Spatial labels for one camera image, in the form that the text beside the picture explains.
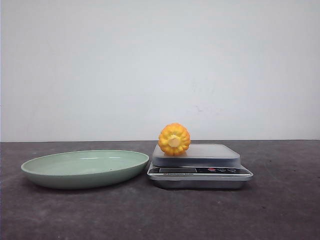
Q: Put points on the yellow corn cob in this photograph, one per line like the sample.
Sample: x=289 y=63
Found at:
x=174 y=139

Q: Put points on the silver digital kitchen scale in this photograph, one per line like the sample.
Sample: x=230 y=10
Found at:
x=202 y=166

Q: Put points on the pale green oval plate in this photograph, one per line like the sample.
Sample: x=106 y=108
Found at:
x=84 y=169

